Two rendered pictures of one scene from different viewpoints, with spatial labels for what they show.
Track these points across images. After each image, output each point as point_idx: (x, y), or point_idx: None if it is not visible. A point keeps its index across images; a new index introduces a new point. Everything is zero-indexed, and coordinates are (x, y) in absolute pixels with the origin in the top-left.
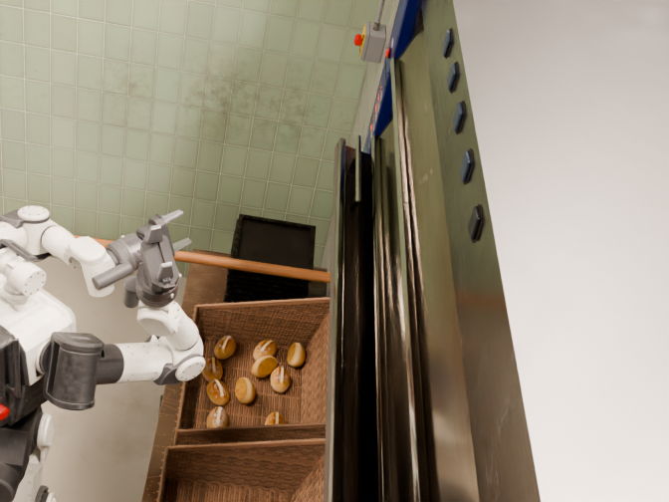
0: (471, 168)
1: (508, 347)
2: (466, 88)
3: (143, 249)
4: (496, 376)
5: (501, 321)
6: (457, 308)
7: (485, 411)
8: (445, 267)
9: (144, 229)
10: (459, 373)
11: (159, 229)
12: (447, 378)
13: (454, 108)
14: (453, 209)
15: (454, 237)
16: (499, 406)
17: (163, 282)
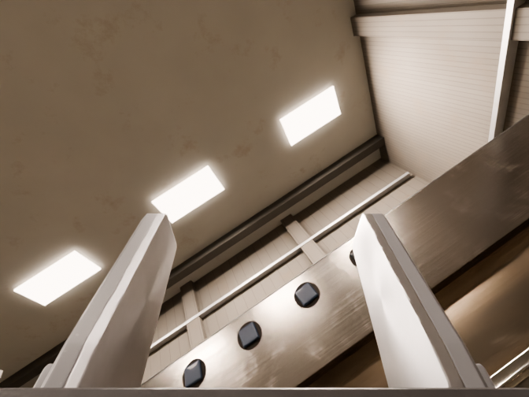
0: (312, 283)
1: (453, 173)
2: (234, 322)
3: (97, 391)
4: (475, 183)
5: (438, 187)
6: (430, 285)
7: (506, 191)
8: (380, 377)
9: None
10: (497, 287)
11: (172, 251)
12: (510, 302)
13: (227, 361)
14: (329, 332)
15: (358, 319)
16: (494, 172)
17: (491, 380)
